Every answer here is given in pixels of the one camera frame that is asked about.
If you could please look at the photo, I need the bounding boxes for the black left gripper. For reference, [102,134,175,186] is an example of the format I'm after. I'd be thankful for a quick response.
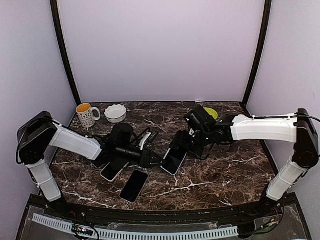
[116,144,167,169]

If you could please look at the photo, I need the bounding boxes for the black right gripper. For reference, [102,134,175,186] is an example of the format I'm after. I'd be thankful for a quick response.
[170,127,212,159]

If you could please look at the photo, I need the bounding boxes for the light blue phone case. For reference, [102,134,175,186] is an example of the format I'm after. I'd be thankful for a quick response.
[159,147,188,176]

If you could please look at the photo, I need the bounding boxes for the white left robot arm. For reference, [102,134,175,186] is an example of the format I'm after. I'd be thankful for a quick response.
[16,111,163,218]

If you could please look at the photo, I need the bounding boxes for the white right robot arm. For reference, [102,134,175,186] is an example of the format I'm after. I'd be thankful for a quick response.
[170,106,320,217]

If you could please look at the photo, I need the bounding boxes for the phone in pink case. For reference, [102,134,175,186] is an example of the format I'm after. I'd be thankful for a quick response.
[100,163,128,183]

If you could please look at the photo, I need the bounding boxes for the phone in grey case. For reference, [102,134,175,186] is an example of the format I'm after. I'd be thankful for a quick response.
[91,160,105,169]

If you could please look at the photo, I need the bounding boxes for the green bowl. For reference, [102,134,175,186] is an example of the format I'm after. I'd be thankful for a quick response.
[204,107,219,120]

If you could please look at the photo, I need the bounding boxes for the white scalloped bowl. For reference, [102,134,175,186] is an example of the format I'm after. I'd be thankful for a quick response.
[104,104,128,124]

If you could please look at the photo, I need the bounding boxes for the white patterned mug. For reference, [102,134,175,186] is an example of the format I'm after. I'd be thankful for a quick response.
[76,103,101,129]

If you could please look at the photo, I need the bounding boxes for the left green circuit board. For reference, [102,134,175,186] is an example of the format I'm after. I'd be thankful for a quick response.
[71,224,94,238]

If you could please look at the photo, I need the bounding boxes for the green circuit board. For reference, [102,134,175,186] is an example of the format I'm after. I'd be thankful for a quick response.
[260,218,279,230]
[71,224,94,238]

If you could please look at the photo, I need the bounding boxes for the right green circuit board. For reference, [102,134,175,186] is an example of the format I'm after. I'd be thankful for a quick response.
[260,218,279,230]

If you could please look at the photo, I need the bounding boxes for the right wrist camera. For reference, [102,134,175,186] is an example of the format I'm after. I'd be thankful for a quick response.
[183,105,217,135]

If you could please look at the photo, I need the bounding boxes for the black front rail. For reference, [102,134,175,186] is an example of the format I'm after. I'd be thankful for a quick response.
[46,200,283,225]

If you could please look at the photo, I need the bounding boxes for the white slotted cable duct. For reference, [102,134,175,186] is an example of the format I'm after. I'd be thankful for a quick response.
[31,213,239,240]

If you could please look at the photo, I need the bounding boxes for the black right frame post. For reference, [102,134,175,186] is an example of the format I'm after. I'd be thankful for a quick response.
[241,0,272,109]

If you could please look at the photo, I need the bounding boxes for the black frame post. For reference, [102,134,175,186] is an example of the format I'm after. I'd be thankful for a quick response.
[241,0,272,109]
[50,0,82,106]

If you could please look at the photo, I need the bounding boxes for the black left frame post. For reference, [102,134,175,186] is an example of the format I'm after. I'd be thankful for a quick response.
[50,0,82,106]

